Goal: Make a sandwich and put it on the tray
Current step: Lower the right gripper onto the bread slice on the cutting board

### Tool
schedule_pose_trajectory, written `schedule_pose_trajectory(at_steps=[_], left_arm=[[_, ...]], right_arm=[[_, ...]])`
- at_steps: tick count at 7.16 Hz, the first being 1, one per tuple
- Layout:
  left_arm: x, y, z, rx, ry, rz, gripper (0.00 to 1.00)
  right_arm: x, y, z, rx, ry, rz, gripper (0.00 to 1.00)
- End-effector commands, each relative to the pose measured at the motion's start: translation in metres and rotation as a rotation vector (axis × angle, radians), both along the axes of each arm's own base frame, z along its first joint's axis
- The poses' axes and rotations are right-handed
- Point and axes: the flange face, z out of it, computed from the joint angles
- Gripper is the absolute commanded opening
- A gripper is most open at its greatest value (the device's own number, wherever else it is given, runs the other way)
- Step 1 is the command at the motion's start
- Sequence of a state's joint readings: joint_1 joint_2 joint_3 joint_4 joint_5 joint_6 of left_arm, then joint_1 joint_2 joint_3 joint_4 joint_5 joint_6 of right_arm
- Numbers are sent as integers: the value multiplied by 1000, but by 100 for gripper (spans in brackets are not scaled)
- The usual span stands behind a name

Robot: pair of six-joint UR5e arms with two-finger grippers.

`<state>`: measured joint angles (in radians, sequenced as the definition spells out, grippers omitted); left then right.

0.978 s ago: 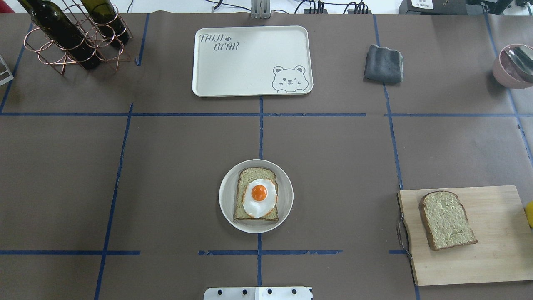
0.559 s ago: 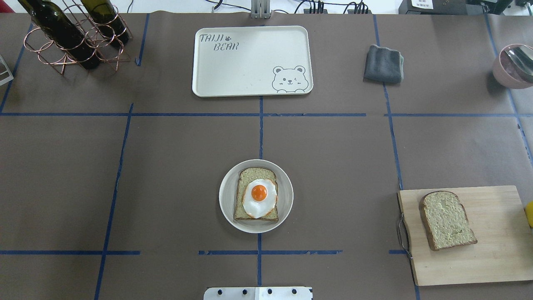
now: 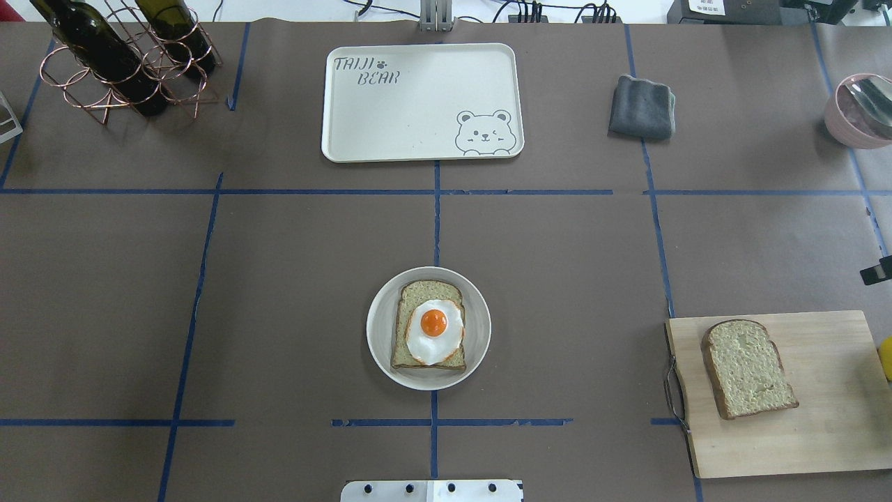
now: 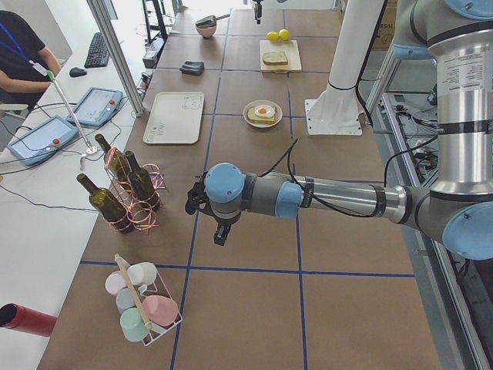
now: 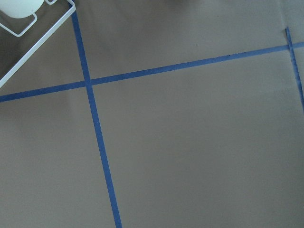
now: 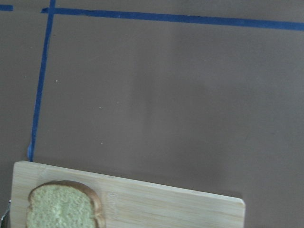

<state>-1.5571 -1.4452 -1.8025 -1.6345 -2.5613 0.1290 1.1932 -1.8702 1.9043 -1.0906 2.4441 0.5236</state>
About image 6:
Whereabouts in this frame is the bread slice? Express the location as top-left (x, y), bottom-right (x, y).
top-left (26, 180), bottom-right (106, 228)

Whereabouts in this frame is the wooden cutting board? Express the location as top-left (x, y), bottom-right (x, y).
top-left (10, 161), bottom-right (246, 228)

